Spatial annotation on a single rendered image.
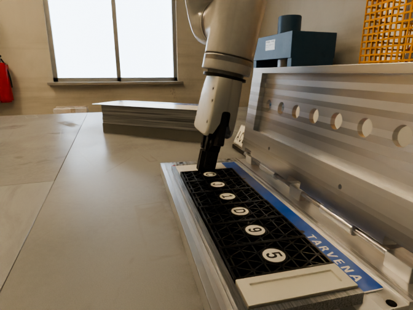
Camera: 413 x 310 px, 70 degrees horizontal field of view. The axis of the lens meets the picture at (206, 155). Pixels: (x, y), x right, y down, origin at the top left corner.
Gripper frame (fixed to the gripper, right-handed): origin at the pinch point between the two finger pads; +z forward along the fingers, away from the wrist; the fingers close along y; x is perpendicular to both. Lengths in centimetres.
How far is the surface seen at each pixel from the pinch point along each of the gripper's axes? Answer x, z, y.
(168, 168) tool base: -6.1, 3.8, -4.7
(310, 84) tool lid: 9.9, -16.3, 10.6
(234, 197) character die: 0.8, 1.3, 13.6
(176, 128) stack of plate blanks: 0.6, 1.0, -40.0
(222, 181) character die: 1.0, 1.3, 7.1
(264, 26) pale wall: 145, -106, -337
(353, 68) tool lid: 8.6, -18.3, 20.3
